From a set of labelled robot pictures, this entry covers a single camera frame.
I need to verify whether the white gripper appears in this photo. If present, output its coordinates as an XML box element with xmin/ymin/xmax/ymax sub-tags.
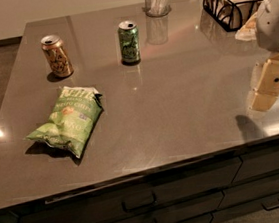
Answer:
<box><xmin>250</xmin><ymin>0</ymin><xmax>279</xmax><ymax>112</ymax></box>

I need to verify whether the green soda can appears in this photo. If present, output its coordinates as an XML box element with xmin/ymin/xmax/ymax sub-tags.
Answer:
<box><xmin>118</xmin><ymin>20</ymin><xmax>141</xmax><ymax>65</ymax></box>

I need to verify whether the orange soda can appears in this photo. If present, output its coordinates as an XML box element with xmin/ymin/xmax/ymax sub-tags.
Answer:
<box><xmin>41</xmin><ymin>34</ymin><xmax>74</xmax><ymax>78</ymax></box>

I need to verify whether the dark drawer cabinet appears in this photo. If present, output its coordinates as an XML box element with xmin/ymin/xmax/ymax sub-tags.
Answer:
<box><xmin>0</xmin><ymin>138</ymin><xmax>279</xmax><ymax>223</ymax></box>

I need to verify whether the green chip bag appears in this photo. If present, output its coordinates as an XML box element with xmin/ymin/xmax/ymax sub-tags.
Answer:
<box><xmin>26</xmin><ymin>86</ymin><xmax>103</xmax><ymax>159</ymax></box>

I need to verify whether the black wire napkin basket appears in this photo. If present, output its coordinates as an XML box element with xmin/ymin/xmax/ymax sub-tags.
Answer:
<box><xmin>203</xmin><ymin>0</ymin><xmax>263</xmax><ymax>32</ymax></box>

